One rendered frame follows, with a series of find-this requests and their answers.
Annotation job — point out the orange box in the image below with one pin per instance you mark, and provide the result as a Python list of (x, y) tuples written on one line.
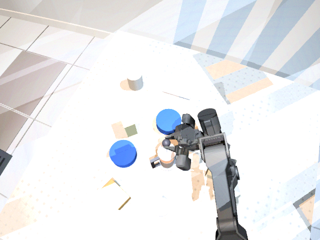
[(115, 194)]

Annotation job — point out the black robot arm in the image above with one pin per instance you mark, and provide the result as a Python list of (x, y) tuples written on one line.
[(225, 175)]

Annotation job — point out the blue cylinder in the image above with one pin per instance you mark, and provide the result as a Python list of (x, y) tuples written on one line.
[(123, 153), (167, 120)]

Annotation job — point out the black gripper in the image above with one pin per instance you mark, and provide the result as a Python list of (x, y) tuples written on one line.
[(183, 162)]

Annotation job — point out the glass french press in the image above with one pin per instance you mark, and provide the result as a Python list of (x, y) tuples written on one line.
[(166, 158)]

